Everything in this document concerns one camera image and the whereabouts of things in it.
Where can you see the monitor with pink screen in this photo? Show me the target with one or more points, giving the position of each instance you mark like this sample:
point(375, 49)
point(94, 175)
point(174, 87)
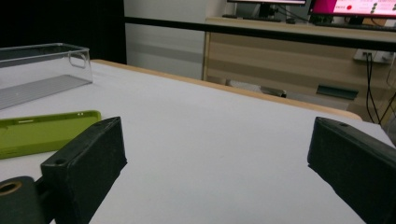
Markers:
point(342, 7)

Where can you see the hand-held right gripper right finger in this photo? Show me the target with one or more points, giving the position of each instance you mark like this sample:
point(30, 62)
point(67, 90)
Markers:
point(358, 168)

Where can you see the black keyboard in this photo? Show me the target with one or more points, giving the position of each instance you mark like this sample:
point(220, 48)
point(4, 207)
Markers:
point(252, 18)

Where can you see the white power strip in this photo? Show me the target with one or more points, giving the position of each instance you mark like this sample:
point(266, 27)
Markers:
point(358, 56)

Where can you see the black metal rail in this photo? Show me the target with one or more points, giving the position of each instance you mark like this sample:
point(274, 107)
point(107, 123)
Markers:
point(249, 30)

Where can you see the black curtain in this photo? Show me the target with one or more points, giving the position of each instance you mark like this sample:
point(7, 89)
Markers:
point(62, 21)

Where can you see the clear plastic bin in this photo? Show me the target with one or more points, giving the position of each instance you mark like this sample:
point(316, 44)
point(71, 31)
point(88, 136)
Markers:
point(31, 90)

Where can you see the black monitor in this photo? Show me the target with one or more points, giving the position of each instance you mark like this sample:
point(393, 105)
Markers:
point(267, 9)

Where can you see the white cabinet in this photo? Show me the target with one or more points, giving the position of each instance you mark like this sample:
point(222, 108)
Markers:
point(162, 46)

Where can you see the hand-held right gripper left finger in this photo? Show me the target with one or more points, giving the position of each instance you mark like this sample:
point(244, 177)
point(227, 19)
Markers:
point(84, 168)

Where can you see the light wooden desk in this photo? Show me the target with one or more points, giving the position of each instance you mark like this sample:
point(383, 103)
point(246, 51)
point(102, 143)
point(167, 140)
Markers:
point(264, 62)

